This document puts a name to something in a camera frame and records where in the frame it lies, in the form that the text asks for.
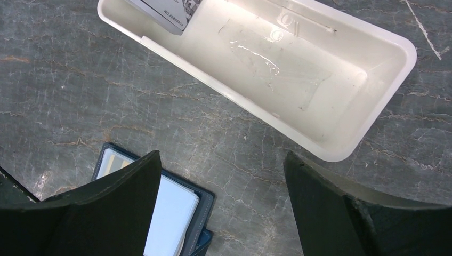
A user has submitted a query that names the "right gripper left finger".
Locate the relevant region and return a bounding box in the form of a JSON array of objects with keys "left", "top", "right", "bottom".
[{"left": 1, "top": 150, "right": 162, "bottom": 255}]

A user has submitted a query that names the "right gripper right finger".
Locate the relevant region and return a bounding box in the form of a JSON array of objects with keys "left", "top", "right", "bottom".
[{"left": 284, "top": 151, "right": 451, "bottom": 255}]

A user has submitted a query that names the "white credit card gold chip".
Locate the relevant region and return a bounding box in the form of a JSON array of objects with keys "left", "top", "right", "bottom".
[{"left": 127, "top": 0, "right": 201, "bottom": 36}]

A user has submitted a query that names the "blue card holder wallet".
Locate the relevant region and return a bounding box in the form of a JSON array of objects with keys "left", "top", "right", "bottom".
[{"left": 91, "top": 142, "right": 216, "bottom": 256}]

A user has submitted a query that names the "white plastic tray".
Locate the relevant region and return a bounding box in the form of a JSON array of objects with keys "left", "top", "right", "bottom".
[{"left": 98, "top": 1, "right": 417, "bottom": 162}]

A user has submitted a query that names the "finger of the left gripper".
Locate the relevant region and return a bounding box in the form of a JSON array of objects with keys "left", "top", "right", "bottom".
[{"left": 1, "top": 167, "right": 40, "bottom": 209}]

